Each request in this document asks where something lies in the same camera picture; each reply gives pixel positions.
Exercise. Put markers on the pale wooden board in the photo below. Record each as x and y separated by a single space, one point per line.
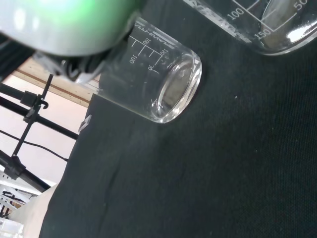
69 89

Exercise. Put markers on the black bench cloth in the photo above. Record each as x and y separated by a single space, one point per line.
198 173

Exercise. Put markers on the black tripod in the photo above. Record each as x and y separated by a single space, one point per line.
57 126

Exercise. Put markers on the clear cloth clip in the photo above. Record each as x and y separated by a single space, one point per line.
85 123

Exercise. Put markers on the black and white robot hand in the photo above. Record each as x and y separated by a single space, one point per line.
62 24

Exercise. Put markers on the white metal frame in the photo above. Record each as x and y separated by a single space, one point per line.
7 196

